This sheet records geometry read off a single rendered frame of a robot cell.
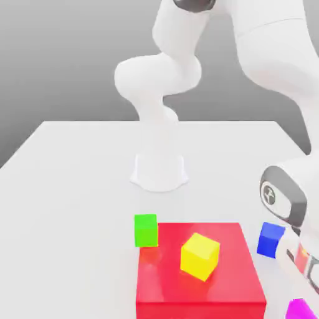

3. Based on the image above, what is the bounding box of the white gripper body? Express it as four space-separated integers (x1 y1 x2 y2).
275 227 313 302

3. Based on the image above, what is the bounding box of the small blue cube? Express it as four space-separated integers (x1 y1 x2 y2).
256 221 287 259

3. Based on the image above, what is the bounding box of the small magenta cube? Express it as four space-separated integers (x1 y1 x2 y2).
285 297 319 319

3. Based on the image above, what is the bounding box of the small yellow cube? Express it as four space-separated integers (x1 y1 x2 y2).
179 232 221 283

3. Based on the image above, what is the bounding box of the small green cube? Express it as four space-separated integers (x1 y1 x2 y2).
133 214 160 248

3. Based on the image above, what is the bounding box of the large red box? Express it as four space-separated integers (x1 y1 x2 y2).
135 222 267 319

